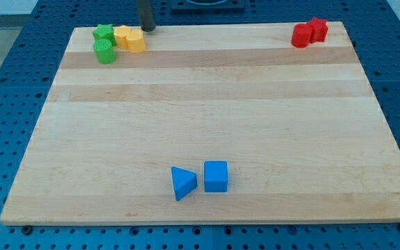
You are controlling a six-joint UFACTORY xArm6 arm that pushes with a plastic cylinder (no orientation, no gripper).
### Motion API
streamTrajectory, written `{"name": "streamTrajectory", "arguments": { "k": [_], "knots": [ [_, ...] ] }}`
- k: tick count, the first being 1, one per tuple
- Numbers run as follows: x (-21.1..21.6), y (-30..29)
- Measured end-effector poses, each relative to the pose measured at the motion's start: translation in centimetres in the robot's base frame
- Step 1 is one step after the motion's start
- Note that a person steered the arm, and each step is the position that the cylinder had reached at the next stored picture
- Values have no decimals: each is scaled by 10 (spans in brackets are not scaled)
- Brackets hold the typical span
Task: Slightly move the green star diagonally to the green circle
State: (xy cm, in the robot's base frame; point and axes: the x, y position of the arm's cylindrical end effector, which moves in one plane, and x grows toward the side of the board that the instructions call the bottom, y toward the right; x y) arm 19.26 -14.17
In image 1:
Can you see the wooden board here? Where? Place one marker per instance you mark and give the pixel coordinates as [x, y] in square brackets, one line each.
[301, 130]

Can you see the red star block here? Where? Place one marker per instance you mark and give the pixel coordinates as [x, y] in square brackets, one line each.
[319, 29]

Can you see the green cylinder block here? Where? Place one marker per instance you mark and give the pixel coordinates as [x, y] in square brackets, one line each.
[103, 49]

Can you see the blue triangle block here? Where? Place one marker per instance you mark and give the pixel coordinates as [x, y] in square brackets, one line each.
[184, 182]

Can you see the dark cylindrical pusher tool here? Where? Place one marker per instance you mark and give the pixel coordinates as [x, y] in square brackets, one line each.
[146, 16]

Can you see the green star block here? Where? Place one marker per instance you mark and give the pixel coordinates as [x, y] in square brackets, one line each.
[104, 31]

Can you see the yellow pentagon block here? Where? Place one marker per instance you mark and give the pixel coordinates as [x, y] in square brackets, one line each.
[120, 35]

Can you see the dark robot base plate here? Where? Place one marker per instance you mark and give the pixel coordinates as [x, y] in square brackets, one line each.
[182, 6]

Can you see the yellow hexagon block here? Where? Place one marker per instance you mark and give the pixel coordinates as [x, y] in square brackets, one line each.
[135, 41]

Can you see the red cylinder block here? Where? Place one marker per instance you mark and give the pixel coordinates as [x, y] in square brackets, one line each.
[301, 35]

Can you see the blue cube block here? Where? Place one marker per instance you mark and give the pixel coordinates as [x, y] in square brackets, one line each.
[215, 176]

